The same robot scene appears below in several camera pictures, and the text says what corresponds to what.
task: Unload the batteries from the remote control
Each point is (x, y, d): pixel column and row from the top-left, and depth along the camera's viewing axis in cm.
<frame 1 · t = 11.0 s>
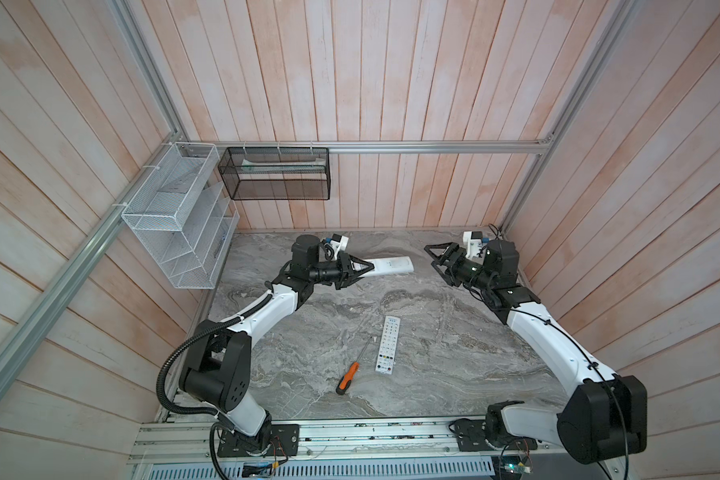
left hand: (374, 273, 77), fingers closed
right hand: (426, 254, 78), fingers open
white remote control: (390, 265, 81), point 24 cm above the table
white remote control 2: (388, 350, 89), point 2 cm above the table
orange handled screwdriver: (351, 371, 85), point 2 cm above the table

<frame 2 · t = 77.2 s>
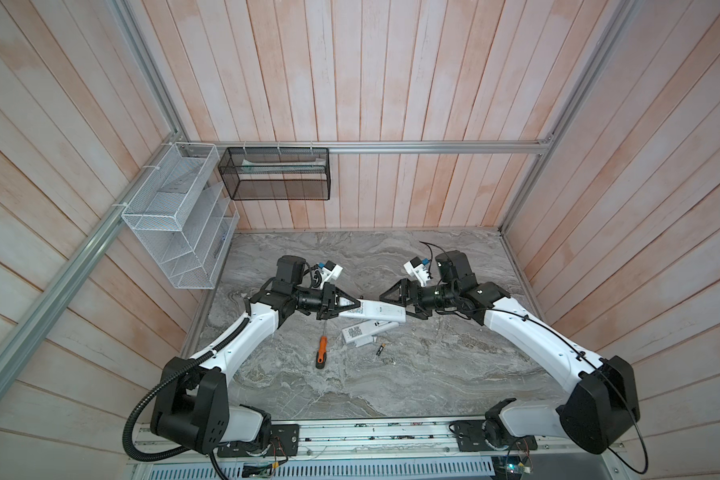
left hand: (357, 312, 72), fingers closed
right hand: (388, 304, 75), fingers open
orange handled screwdriver: (321, 357, 87), point 2 cm above the table
black gold AAA battery: (380, 349, 90), on the table
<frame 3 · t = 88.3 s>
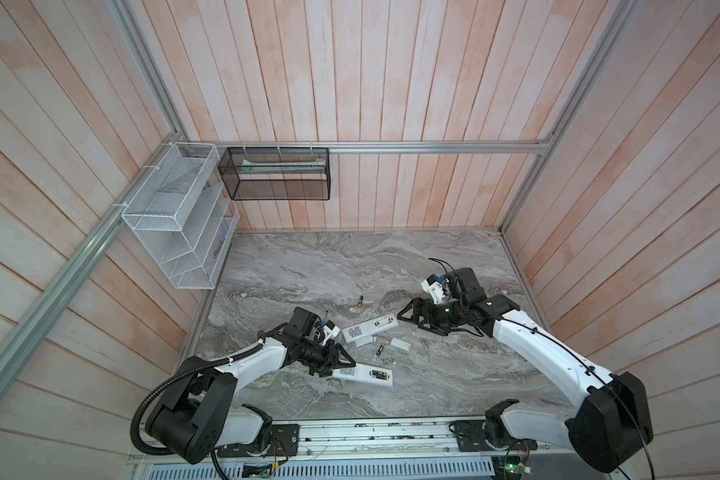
left hand: (349, 373, 79), fingers open
right hand: (408, 319, 79), fingers open
white remote control 2: (367, 373, 82), point 5 cm above the table
black gold AAA battery 2: (360, 303, 100), on the table
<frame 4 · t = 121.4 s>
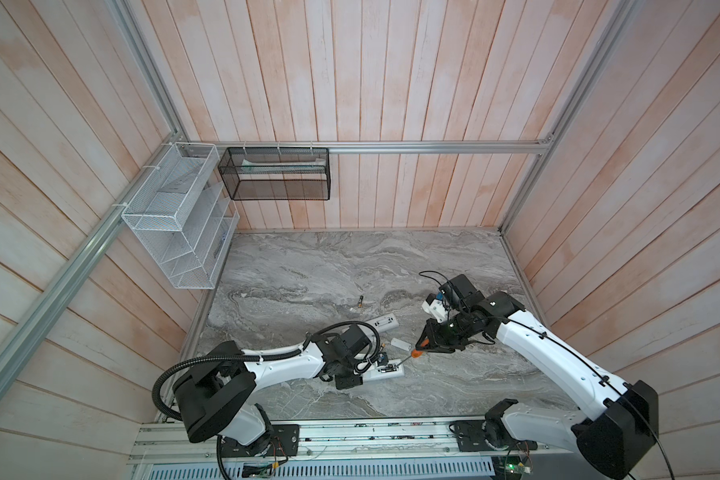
left hand: (352, 375, 84), fingers open
right hand: (418, 346, 75), fingers closed
